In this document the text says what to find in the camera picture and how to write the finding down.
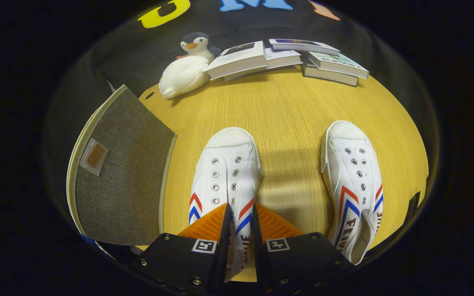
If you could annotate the book with blue cover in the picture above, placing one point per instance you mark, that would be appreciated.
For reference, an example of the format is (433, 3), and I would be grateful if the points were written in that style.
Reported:
(303, 44)

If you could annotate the black flat object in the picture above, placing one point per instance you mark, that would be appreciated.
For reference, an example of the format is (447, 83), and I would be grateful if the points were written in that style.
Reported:
(412, 207)

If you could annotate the dark grey book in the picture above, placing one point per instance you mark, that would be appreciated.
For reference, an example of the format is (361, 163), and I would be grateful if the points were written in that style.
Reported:
(327, 76)

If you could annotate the penguin plush toy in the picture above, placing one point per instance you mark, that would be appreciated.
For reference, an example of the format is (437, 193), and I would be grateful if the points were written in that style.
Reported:
(196, 43)

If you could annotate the white striped canvas shoe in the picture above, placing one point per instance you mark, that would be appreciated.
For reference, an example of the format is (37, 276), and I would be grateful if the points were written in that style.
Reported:
(352, 164)
(228, 164)

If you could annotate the white plush toy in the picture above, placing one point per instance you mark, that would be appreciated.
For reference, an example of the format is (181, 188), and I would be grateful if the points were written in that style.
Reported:
(183, 76)

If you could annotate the book with pale green cover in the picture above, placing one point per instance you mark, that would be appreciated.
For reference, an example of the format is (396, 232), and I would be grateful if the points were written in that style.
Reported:
(335, 61)

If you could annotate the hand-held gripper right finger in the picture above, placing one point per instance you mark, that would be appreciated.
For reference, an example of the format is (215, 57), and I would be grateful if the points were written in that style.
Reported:
(258, 255)

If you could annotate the grey fabric storage box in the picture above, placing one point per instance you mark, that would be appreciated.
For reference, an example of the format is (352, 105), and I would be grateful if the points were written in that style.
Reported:
(130, 185)

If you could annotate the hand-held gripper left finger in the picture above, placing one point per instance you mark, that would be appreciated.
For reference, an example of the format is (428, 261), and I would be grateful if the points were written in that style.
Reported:
(222, 255)

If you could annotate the plain white book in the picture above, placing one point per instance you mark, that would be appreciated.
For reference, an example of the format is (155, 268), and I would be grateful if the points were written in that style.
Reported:
(282, 57)

